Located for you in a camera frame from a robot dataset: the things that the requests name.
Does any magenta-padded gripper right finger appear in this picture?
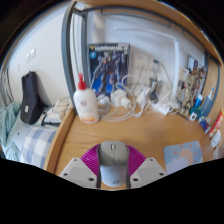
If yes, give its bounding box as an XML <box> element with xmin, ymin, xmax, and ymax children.
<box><xmin>127</xmin><ymin>144</ymin><xmax>168</xmax><ymax>190</ymax></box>

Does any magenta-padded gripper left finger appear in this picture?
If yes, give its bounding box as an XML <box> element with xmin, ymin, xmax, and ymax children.
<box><xmin>59</xmin><ymin>143</ymin><xmax>102</xmax><ymax>190</ymax></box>

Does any light grey computer mouse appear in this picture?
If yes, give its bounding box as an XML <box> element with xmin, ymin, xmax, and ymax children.
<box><xmin>97</xmin><ymin>140</ymin><xmax>131</xmax><ymax>188</ymax></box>

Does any blue cloud-print mouse pad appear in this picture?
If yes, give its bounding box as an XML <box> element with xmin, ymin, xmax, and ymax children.
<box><xmin>163</xmin><ymin>140</ymin><xmax>204</xmax><ymax>175</ymax></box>

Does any blue white checked quilt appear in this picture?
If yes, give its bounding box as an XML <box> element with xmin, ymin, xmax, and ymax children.
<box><xmin>19</xmin><ymin>125</ymin><xmax>58</xmax><ymax>169</ymax></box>

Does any white power strip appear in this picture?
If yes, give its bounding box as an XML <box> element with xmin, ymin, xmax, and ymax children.
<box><xmin>151</xmin><ymin>102</ymin><xmax>174</xmax><ymax>116</ymax></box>

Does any white red-pump lotion bottle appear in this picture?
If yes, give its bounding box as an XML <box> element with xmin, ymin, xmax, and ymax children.
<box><xmin>72</xmin><ymin>73</ymin><xmax>100</xmax><ymax>125</ymax></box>

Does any blue white small pack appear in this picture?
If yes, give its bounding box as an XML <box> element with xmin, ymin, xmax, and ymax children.
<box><xmin>199</xmin><ymin>117</ymin><xmax>212</xmax><ymax>134</ymax></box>

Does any white printed mug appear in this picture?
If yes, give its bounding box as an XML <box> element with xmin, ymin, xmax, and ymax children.
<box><xmin>210</xmin><ymin>129</ymin><xmax>223</xmax><ymax>149</ymax></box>

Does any white charger block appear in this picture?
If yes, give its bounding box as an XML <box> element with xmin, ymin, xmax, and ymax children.
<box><xmin>109</xmin><ymin>89</ymin><xmax>133</xmax><ymax>110</ymax></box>
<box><xmin>135</xmin><ymin>87</ymin><xmax>152</xmax><ymax>105</ymax></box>

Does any teal blanket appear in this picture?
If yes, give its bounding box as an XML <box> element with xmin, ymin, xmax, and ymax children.
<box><xmin>0</xmin><ymin>101</ymin><xmax>23</xmax><ymax>161</ymax></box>

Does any blue tube with white cap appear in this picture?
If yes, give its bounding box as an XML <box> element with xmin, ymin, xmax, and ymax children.
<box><xmin>193</xmin><ymin>94</ymin><xmax>204</xmax><ymax>116</ymax></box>

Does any red snack can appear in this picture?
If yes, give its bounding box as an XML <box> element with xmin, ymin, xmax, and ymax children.
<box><xmin>208</xmin><ymin>109</ymin><xmax>224</xmax><ymax>139</ymax></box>

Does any clear glass cup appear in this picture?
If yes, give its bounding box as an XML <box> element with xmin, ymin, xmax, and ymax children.
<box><xmin>148</xmin><ymin>75</ymin><xmax>160</xmax><ymax>101</ymax></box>

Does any black bag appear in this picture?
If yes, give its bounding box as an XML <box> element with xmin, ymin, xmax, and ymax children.
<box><xmin>19</xmin><ymin>70</ymin><xmax>46</xmax><ymax>126</ymax></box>

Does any clear blue spray bottle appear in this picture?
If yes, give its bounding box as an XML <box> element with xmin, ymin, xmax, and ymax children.
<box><xmin>199</xmin><ymin>87</ymin><xmax>215</xmax><ymax>118</ymax></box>

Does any beige robot figure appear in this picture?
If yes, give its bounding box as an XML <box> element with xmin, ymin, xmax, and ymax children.
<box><xmin>178</xmin><ymin>66</ymin><xmax>206</xmax><ymax>118</ymax></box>

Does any white desk lamp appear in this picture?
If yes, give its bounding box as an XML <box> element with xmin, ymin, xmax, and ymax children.
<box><xmin>113</xmin><ymin>25</ymin><xmax>181</xmax><ymax>109</ymax></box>

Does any robot model kit box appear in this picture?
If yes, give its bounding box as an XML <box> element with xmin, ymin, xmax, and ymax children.
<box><xmin>87</xmin><ymin>43</ymin><xmax>131</xmax><ymax>98</ymax></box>

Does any colourful box behind figure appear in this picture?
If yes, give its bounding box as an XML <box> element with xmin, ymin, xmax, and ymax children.
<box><xmin>186</xmin><ymin>54</ymin><xmax>199</xmax><ymax>73</ymax></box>

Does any wooden shelf with items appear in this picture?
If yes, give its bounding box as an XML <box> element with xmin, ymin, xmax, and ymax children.
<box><xmin>71</xmin><ymin>0</ymin><xmax>221</xmax><ymax>63</ymax></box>

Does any white cable bundle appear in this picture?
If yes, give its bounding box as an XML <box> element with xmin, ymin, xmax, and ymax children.
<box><xmin>98</xmin><ymin>73</ymin><xmax>151</xmax><ymax>123</ymax></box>

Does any white wall socket panel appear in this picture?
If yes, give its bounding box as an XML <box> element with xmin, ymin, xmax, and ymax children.
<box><xmin>132</xmin><ymin>53</ymin><xmax>159</xmax><ymax>73</ymax></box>

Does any white wall switch plate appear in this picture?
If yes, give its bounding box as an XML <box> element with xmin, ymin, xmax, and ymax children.
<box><xmin>25</xmin><ymin>48</ymin><xmax>37</xmax><ymax>64</ymax></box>

